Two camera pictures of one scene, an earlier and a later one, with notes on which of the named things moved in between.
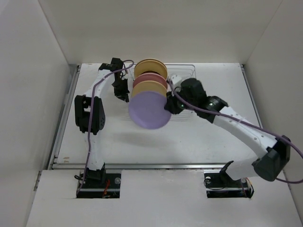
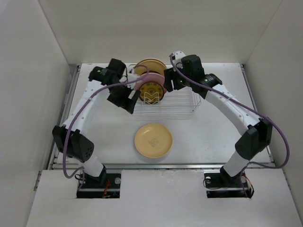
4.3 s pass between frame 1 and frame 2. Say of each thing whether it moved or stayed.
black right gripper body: moved
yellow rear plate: stayed
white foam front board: stayed
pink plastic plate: stayed
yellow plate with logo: moved
